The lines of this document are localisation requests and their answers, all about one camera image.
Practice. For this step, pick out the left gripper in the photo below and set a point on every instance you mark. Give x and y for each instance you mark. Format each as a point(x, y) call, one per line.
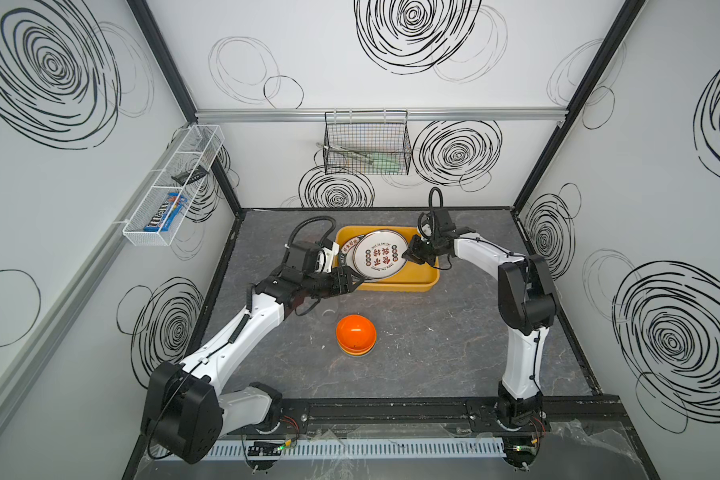
point(339, 280)

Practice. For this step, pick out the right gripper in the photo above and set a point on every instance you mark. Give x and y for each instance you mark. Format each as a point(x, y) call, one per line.
point(423, 248)

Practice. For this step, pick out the yellow bowl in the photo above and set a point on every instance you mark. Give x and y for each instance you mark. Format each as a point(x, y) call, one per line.
point(356, 352)

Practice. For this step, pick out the green rim text plate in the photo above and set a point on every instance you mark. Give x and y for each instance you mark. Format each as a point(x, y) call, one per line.
point(347, 251)

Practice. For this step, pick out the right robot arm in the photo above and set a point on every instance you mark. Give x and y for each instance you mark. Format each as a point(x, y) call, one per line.
point(527, 303)

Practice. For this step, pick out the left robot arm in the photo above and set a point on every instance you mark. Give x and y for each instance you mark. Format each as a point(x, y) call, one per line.
point(186, 409)

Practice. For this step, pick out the yellow plastic bin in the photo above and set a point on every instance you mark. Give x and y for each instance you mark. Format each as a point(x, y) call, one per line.
point(412, 278)

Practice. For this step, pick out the green utensil in basket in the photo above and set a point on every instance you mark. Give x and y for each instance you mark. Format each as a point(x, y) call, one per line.
point(375, 160)

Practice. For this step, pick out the black remote in shelf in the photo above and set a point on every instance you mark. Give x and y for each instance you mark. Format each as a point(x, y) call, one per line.
point(190, 176)

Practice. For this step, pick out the blue candy packet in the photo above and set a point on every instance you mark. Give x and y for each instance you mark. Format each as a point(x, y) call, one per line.
point(170, 207)

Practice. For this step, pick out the black wire basket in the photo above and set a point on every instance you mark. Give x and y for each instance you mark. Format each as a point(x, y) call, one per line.
point(384, 131)

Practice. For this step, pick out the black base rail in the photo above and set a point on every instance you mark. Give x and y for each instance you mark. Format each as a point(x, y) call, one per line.
point(478, 414)

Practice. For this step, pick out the white slotted cable duct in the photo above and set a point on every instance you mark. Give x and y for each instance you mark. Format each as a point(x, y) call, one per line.
point(375, 449)

